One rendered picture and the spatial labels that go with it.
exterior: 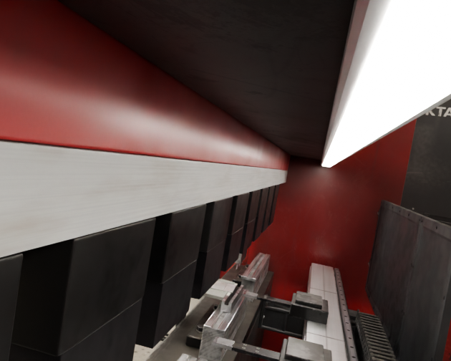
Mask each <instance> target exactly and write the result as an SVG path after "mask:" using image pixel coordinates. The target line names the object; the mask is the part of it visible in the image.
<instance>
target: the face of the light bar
mask: <svg viewBox="0 0 451 361"><path fill-rule="evenodd" d="M450 93H451V0H394V3H393V5H392V7H391V9H390V11H389V14H388V16H387V19H386V21H385V23H384V26H383V27H382V30H381V32H380V34H379V37H378V39H377V42H376V44H375V45H374V48H373V50H372V53H371V55H370V57H369V60H368V62H367V65H366V67H365V68H364V71H363V73H362V76H361V78H360V80H359V83H358V85H357V88H356V89H355V91H354V94H353V96H352V99H351V101H350V103H349V106H348V108H347V110H346V112H345V114H344V117H343V119H342V121H341V124H340V126H339V129H338V130H337V133H336V135H335V138H334V140H333V142H332V144H331V147H330V149H329V151H328V153H327V156H326V158H325V161H324V163H323V165H322V166H327V167H331V166H332V165H334V164H335V163H338V162H339V161H340V160H342V159H344V158H345V157H347V156H348V155H351V154H352V153H353V152H355V151H357V150H358V149H360V148H362V147H364V146H365V145H366V144H368V143H370V142H371V141H373V140H375V139H377V138H378V137H379V136H381V135H383V134H385V133H386V132H388V131H390V130H391V129H392V128H394V127H396V126H398V125H399V124H401V123H403V122H404V121H405V120H408V119H409V118H411V117H412V116H414V115H416V114H417V113H419V112H421V111H422V110H424V109H425V108H427V107H429V106H430V105H432V104H434V103H435V102H437V101H438V100H441V99H442V98H443V97H445V96H447V95H448V94H450Z"/></svg>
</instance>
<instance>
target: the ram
mask: <svg viewBox="0 0 451 361"><path fill-rule="evenodd" d="M290 157H291V155H289V154H288V153H287V152H285V151H284V150H282V149H280V148H279V147H278V146H276V145H274V144H273V143H272V142H270V141H269V140H267V139H265V138H264V137H263V136H261V135H259V134H258V133H257V132H255V131H254V130H252V129H250V128H249V127H248V126H246V125H244V124H243V123H242V122H240V121H239V120H237V119H235V118H234V117H233V116H231V115H229V114H228V113H227V112H225V111H224V110H222V109H220V108H219V107H218V106H216V105H214V104H213V103H212V102H210V101H208V100H207V99H205V98H204V97H202V96H201V95H199V94H198V93H197V92H195V91H193V90H192V89H190V88H189V87H187V86H186V85H184V84H183V83H182V82H180V81H178V80H177V79H175V78H174V77H172V76H171V75H169V74H168V73H167V72H165V71H163V70H162V69H160V68H159V67H157V66H156V65H154V64H153V63H152V62H150V61H148V60H147V59H145V58H144V57H142V56H141V55H139V54H138V53H137V52H135V51H133V50H131V49H130V48H129V47H127V46H125V45H124V44H123V43H121V42H119V41H118V40H116V39H115V38H114V37H112V36H110V35H109V34H108V33H106V32H104V31H103V30H101V29H100V28H99V27H97V26H95V25H94V24H93V23H91V22H90V21H88V20H86V19H85V18H84V17H82V16H80V15H79V14H78V13H76V12H75V11H73V10H71V9H70V8H69V7H67V6H65V5H64V4H63V3H61V2H60V1H58V0H0V258H1V257H3V256H8V255H12V254H16V253H19V252H23V251H28V250H30V249H35V248H39V247H42V246H46V245H50V244H55V243H57V242H60V241H66V240H69V239H73V238H77V237H80V236H84V235H87V234H93V233H96V232H98V231H104V230H107V229H110V228H114V227H118V226H123V225H126V224H129V223H134V222H137V221H141V220H145V219H148V218H153V217H156V216H161V215H164V214H167V213H172V212H175V211H180V210H183V209H186V208H191V207H194V206H199V205H202V204H205V203H210V202H213V201H218V200H221V199H224V198H229V197H232V196H237V195H240V194H243V193H248V192H251V191H256V190H259V189H262V188H267V187H270V186H275V185H278V184H281V183H285V182H286V178H287V174H288V166H289V161H290Z"/></svg>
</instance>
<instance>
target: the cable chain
mask: <svg viewBox="0 0 451 361"><path fill-rule="evenodd" d="M355 322H356V325H357V330H358V333H359V336H360V338H359V339H360V340H361V344H362V350H363V353H364V358H365V361H397V360H396V357H395V355H394V351H392V348H391V345H390V343H389V340H388V338H387V335H386V333H385V331H384V328H383V327H382V323H381V322H380V319H379V317H378V314H376V315H373V314H367V313H363V312H360V311H359V309H358V310H357V315H356V321H355Z"/></svg>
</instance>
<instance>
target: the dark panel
mask: <svg viewBox="0 0 451 361"><path fill-rule="evenodd" d="M365 291H366V293H367V296H368V298H369V301H370V303H371V306H372V309H373V310H374V313H375V315H376V314H378V317H379V319H380V322H381V323H382V327H383V328H384V331H385V333H386V335H387V338H388V340H389V343H390V345H391V348H392V351H394V355H395V357H396V360H397V361H442V360H443V355H444V351H445V345H446V341H447V334H448V330H449V326H450V320H451V226H448V225H447V224H444V223H441V222H439V221H436V220H434V219H432V218H428V217H426V216H423V215H421V214H419V213H416V212H414V211H411V210H409V209H406V208H403V207H401V206H398V205H396V204H394V203H391V202H389V201H386V200H382V201H381V206H380V210H379V217H378V221H377V228H376V233H375V237H374V244H373V248H372V255H371V259H370V264H369V271H368V275H367V282H366V286H365Z"/></svg>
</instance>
